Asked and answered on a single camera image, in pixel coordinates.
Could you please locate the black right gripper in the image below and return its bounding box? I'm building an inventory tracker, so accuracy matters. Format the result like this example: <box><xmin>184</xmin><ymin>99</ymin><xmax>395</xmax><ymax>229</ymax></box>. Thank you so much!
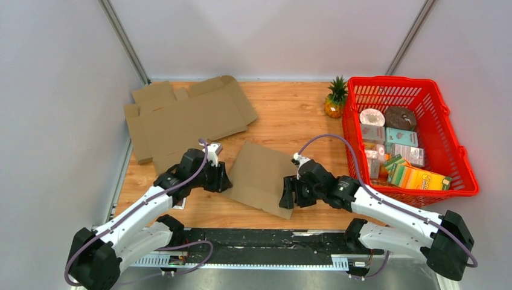
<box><xmin>278</xmin><ymin>176</ymin><xmax>324</xmax><ymax>210</ymax></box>

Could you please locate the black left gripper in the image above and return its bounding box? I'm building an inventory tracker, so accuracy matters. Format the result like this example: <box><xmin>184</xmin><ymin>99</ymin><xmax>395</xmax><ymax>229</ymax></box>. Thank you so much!
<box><xmin>190</xmin><ymin>159</ymin><xmax>234</xmax><ymax>193</ymax></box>

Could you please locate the brown cardboard box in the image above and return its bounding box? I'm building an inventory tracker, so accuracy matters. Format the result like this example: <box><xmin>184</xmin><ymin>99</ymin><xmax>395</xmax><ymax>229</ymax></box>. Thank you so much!
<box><xmin>222</xmin><ymin>142</ymin><xmax>297</xmax><ymax>219</ymax></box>

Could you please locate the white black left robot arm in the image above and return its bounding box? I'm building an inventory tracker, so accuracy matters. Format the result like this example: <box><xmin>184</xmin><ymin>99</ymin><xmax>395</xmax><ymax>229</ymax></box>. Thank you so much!
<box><xmin>65</xmin><ymin>143</ymin><xmax>232</xmax><ymax>289</ymax></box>

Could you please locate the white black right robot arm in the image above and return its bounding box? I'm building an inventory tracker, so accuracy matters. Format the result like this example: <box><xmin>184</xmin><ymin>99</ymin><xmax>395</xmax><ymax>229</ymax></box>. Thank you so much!
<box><xmin>279</xmin><ymin>155</ymin><xmax>478</xmax><ymax>281</ymax></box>

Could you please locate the green striped box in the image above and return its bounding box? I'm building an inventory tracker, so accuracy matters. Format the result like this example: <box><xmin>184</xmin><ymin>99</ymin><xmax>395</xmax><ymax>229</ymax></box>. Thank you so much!
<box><xmin>384</xmin><ymin>154</ymin><xmax>410</xmax><ymax>176</ymax></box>

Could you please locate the yellow orange snack box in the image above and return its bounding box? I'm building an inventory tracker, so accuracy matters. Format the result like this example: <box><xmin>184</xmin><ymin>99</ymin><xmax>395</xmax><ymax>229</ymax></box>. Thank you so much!
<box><xmin>388</xmin><ymin>164</ymin><xmax>452</xmax><ymax>191</ymax></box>

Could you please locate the black star packet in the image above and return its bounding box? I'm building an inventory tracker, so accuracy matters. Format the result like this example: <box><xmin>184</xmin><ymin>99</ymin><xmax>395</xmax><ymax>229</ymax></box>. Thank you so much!
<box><xmin>172</xmin><ymin>198</ymin><xmax>187</xmax><ymax>210</ymax></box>

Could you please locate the pink grey small carton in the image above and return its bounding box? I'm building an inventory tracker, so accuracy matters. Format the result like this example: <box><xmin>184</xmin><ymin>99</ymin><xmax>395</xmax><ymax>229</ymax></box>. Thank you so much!
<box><xmin>360</xmin><ymin>123</ymin><xmax>386</xmax><ymax>144</ymax></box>

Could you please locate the small pineapple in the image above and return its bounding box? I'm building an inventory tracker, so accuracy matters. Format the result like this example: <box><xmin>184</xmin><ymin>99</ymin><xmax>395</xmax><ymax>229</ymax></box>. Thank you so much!
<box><xmin>324</xmin><ymin>76</ymin><xmax>348</xmax><ymax>118</ymax></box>

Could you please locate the teal small carton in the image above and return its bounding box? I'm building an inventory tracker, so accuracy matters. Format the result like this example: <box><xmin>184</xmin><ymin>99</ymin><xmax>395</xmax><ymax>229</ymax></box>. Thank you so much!
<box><xmin>385</xmin><ymin>127</ymin><xmax>418</xmax><ymax>147</ymax></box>

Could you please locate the grey patterned carton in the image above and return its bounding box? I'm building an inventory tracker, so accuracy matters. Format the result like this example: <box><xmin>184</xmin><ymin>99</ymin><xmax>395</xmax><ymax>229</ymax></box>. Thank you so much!
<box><xmin>391</xmin><ymin>144</ymin><xmax>425</xmax><ymax>168</ymax></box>

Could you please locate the brown chocolate donut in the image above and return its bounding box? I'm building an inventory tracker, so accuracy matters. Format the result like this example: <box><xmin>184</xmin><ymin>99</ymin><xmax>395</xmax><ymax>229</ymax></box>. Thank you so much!
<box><xmin>384</xmin><ymin>106</ymin><xmax>417</xmax><ymax>131</ymax></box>

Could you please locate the red plastic basket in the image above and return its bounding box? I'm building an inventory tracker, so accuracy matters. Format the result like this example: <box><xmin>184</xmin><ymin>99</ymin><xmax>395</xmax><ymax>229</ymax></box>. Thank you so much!
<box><xmin>342</xmin><ymin>76</ymin><xmax>479</xmax><ymax>208</ymax></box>

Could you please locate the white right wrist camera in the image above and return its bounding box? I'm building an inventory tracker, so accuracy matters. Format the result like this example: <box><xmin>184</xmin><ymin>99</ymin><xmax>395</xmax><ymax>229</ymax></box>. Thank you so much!
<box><xmin>291</xmin><ymin>152</ymin><xmax>311</xmax><ymax>180</ymax></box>

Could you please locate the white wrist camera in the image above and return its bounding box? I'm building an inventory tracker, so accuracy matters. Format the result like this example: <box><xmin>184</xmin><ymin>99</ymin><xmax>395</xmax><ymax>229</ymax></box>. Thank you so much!
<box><xmin>205</xmin><ymin>143</ymin><xmax>223</xmax><ymax>167</ymax></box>
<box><xmin>291</xmin><ymin>152</ymin><xmax>311</xmax><ymax>180</ymax></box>

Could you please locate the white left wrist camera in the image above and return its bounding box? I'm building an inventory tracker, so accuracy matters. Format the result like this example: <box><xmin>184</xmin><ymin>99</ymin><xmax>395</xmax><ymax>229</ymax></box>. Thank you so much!
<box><xmin>205</xmin><ymin>143</ymin><xmax>223</xmax><ymax>167</ymax></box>

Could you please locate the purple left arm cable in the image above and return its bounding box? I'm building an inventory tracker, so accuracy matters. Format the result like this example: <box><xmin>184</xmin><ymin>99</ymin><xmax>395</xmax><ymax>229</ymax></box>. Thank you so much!
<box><xmin>63</xmin><ymin>138</ymin><xmax>215</xmax><ymax>287</ymax></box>

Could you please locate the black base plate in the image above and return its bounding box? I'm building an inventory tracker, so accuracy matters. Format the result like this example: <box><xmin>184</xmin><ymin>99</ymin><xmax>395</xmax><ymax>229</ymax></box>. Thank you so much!
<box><xmin>150</xmin><ymin>228</ymin><xmax>384</xmax><ymax>276</ymax></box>

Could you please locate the grey slotted cable duct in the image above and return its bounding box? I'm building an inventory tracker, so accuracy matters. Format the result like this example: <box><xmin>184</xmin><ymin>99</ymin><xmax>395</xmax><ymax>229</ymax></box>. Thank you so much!
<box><xmin>132</xmin><ymin>251</ymin><xmax>349</xmax><ymax>271</ymax></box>

